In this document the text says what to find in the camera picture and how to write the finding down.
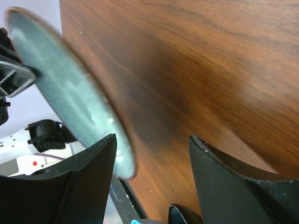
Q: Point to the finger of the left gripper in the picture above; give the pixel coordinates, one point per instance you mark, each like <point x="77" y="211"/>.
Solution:
<point x="22" y="76"/>

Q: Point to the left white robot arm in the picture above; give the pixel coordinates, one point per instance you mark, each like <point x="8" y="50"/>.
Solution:
<point x="37" y="137"/>

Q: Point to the dark blue glazed plate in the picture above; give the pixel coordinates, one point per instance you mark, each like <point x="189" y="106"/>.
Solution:
<point x="70" y="88"/>

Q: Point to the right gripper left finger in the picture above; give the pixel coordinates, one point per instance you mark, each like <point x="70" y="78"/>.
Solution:
<point x="73" y="191"/>

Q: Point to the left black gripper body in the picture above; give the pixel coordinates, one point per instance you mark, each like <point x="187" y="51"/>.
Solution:
<point x="6" y="57"/>

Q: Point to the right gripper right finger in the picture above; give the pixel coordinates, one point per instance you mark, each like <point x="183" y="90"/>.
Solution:
<point x="231" y="191"/>

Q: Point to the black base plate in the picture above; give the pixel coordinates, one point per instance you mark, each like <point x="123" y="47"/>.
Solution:
<point x="125" y="201"/>

